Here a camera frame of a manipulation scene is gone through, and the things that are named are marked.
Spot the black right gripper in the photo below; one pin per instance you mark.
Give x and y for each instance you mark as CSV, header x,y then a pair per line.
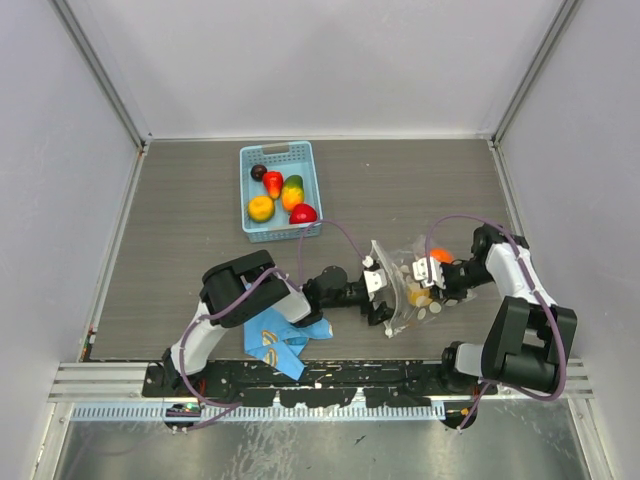
x,y
449,293

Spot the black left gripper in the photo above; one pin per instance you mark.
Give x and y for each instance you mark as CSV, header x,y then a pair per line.
x,y
381,312

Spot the bright orange fake ball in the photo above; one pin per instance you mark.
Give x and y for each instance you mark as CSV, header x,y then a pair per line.
x,y
442,255

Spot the small orange fake tangerine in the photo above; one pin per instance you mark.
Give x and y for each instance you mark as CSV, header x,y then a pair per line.
x,y
419,297

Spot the clear polka dot zip bag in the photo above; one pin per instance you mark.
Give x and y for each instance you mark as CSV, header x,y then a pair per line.
x,y
400,297

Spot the red fake apple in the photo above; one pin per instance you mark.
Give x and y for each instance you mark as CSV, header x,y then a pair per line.
x,y
302,213

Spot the orange fake fruit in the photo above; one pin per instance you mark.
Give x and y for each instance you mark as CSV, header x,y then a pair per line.
x,y
292,193

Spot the yellow fake lemon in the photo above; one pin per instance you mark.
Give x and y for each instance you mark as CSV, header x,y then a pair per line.
x,y
261,209

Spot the red fake strawberry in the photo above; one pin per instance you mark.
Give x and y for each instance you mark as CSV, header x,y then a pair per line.
x,y
273,183

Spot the dark purple fake plum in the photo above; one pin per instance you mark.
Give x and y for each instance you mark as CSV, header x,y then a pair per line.
x,y
257,172

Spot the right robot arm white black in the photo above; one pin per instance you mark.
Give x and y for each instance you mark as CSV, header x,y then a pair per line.
x,y
529,342

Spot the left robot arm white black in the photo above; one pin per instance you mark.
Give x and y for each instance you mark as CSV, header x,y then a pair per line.
x,y
236,291

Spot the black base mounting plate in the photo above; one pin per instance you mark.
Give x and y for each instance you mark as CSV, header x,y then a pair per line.
x,y
395,383

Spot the blue patterned cloth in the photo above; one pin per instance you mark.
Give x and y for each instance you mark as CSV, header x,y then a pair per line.
x,y
270,338

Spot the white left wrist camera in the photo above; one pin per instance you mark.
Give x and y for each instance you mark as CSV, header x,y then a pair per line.
x,y
375,278

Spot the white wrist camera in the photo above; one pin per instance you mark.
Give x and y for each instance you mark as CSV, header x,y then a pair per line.
x,y
427,271
375,278

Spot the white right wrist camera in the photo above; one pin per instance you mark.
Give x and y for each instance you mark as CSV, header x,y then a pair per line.
x,y
427,271

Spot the white slotted cable duct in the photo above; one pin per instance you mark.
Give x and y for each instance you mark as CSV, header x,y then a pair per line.
x,y
166,411

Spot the aluminium frame rail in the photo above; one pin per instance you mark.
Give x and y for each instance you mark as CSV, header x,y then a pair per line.
x,y
98,382

